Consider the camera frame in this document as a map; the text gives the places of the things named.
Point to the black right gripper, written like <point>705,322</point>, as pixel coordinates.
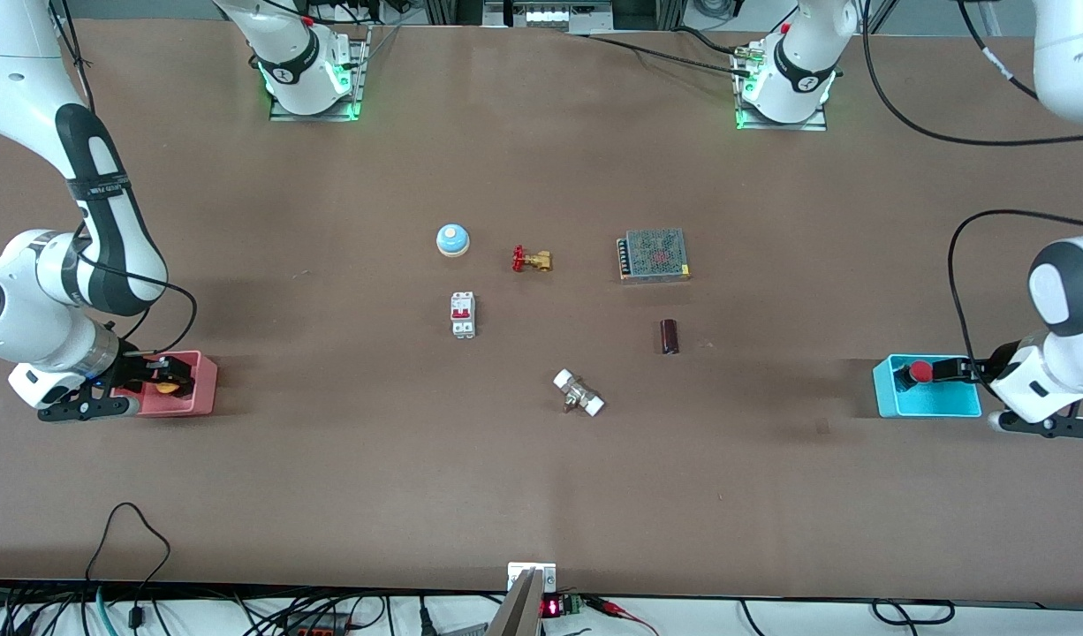
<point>130,368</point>

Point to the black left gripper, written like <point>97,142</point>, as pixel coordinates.
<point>999,363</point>

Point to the yellow push button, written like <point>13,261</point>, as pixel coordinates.
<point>166,387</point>

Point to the red push button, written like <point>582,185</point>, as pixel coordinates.
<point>918,372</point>

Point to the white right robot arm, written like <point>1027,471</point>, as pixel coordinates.
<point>109,221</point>

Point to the pink plastic bin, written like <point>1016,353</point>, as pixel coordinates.
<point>197,389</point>

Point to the cyan plastic bin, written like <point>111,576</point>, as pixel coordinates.
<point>935,402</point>

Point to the dark brown cylindrical capacitor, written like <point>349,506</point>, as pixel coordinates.
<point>670,336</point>

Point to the blue call bell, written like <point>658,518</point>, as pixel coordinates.
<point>452,238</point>

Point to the metal mesh power supply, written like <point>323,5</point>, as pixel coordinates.
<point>655,254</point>

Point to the brass fitting white ends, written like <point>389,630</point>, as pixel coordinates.
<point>579,394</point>

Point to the red LED display module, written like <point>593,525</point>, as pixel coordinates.
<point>561,607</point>

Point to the white box with sockets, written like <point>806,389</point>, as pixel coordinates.
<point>559,15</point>

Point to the white circuit breaker red switch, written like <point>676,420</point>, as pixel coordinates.
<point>463,314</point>

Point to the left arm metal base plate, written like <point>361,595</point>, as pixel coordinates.
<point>780,124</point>

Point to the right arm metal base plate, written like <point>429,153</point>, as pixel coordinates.
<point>354,79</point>

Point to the grey metal camera bracket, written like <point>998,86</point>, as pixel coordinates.
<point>524,601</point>

